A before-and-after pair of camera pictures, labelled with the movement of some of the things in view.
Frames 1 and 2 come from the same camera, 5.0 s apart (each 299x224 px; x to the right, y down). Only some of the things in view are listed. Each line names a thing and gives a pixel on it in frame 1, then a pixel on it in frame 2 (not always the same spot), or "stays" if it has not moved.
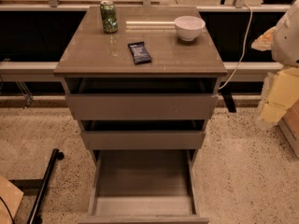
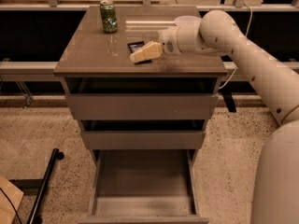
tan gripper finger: x=264 y=42 → x=167 y=37
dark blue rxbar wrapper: x=139 y=52 stays
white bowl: x=189 y=27 stays
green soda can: x=107 y=9 stays
